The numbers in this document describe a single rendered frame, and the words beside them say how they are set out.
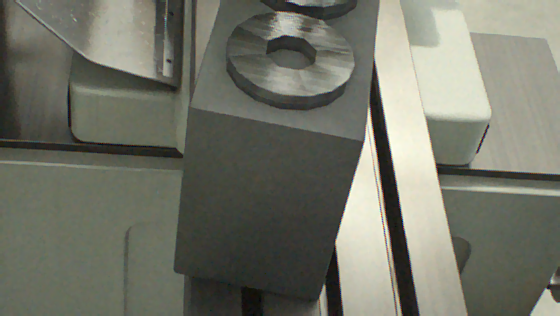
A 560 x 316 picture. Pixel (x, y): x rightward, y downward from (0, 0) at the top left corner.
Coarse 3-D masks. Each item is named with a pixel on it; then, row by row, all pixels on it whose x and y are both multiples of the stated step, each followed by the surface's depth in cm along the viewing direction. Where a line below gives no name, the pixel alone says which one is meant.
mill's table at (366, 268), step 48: (192, 0) 111; (384, 0) 106; (192, 48) 101; (384, 48) 100; (384, 96) 95; (384, 144) 91; (384, 192) 89; (432, 192) 86; (336, 240) 81; (384, 240) 82; (432, 240) 82; (192, 288) 75; (240, 288) 76; (336, 288) 79; (384, 288) 78; (432, 288) 79
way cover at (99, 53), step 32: (32, 0) 96; (96, 0) 106; (128, 0) 109; (160, 0) 111; (64, 32) 98; (96, 32) 103; (128, 32) 105; (160, 32) 107; (128, 64) 101; (160, 64) 104
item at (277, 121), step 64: (256, 0) 72; (320, 0) 71; (256, 64) 65; (320, 64) 66; (192, 128) 64; (256, 128) 63; (320, 128) 63; (192, 192) 69; (256, 192) 68; (320, 192) 67; (192, 256) 74; (256, 256) 73; (320, 256) 72
